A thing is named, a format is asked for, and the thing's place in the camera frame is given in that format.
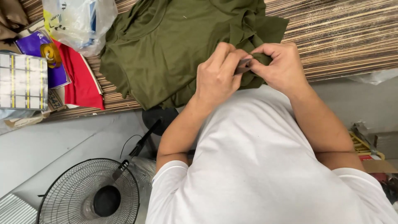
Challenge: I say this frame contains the yellow tape roll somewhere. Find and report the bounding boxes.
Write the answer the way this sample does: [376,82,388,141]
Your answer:
[40,43,63,69]

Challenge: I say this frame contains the brown cardboard pieces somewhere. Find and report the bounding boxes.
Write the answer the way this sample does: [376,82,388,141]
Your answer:
[4,89,67,129]

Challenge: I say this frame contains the yellow plastic crate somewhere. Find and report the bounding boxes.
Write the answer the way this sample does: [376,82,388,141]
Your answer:
[348,131,385,161]

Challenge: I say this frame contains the clear plastic bag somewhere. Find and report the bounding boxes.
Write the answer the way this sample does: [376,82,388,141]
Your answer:
[42,0,119,58]

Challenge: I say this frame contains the cardboard box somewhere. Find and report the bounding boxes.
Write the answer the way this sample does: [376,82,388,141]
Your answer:
[351,121,398,174]

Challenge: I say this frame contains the person's white t-shirt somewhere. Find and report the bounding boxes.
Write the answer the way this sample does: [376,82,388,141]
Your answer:
[146,85,398,224]

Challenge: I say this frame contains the black standing fan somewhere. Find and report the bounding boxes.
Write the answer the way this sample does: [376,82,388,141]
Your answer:
[37,106,179,224]

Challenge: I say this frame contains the person's right hand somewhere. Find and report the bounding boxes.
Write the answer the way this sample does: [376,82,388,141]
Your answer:
[247,43,309,99]

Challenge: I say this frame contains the corrugated grey sheet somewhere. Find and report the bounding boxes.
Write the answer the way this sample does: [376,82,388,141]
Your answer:
[0,194,38,224]

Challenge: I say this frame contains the person's left hand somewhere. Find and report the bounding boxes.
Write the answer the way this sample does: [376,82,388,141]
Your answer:
[195,42,253,106]

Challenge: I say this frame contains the clear plastic wrap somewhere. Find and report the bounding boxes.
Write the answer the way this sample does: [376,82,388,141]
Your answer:
[347,68,398,86]

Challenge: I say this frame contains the olive green garment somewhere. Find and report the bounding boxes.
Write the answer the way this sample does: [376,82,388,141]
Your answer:
[99,0,290,110]

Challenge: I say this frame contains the red cloth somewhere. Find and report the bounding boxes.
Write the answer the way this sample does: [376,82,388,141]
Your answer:
[51,39,106,111]

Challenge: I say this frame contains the purple packet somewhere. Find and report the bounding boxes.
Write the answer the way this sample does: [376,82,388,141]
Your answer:
[15,30,71,89]

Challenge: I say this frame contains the sheet of white labels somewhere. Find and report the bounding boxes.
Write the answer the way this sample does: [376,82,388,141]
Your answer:
[0,51,49,111]

